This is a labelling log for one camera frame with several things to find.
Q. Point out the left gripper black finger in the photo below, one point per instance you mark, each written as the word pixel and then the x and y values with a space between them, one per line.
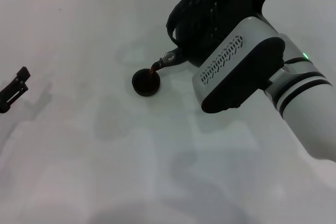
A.
pixel 11 93

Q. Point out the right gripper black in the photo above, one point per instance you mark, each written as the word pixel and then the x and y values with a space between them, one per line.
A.
pixel 244 3

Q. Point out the right silver camera mount clamp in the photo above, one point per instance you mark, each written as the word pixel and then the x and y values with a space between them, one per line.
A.
pixel 275 79

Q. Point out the black round teapot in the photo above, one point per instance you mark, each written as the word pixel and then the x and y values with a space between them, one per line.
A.
pixel 191 45

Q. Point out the dark small teacup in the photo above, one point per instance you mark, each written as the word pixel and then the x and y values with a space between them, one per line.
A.
pixel 145 86

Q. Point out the brown tea liquid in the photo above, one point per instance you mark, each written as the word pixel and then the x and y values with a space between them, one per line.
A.
pixel 151 75

